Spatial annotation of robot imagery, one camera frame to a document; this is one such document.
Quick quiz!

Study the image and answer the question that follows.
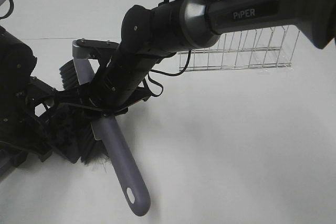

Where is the purple plastic dustpan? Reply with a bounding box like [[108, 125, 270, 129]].
[[0, 98, 87, 177]]

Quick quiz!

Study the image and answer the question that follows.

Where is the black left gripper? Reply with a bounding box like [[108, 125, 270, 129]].
[[0, 76, 79, 163]]

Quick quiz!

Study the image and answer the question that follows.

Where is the chrome wire dish rack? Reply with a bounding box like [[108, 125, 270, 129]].
[[178, 25, 301, 72]]

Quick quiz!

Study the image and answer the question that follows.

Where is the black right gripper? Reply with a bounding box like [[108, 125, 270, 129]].
[[54, 77, 150, 116]]

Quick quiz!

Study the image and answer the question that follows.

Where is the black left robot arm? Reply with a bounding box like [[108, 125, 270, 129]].
[[1, 27, 80, 165]]

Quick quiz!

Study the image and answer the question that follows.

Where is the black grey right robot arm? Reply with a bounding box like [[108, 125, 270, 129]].
[[54, 0, 335, 114]]

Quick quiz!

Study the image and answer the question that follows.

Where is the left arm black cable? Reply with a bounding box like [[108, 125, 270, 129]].
[[0, 0, 15, 20]]

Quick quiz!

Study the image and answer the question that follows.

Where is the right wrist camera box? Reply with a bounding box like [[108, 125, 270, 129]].
[[72, 39, 119, 60]]

